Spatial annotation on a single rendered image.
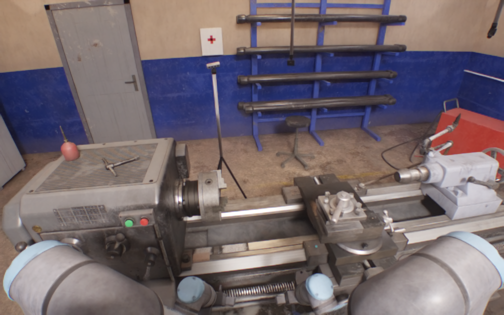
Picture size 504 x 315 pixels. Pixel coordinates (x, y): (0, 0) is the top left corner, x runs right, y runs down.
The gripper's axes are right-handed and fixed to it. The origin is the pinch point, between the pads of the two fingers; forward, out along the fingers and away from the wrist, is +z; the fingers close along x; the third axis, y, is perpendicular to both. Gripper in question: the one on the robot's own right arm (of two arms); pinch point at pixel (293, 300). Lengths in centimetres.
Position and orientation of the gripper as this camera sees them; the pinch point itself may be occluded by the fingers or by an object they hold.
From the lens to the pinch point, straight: 132.0
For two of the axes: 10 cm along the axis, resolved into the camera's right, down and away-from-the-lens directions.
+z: -1.5, 6.0, 7.8
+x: 9.8, 0.0, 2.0
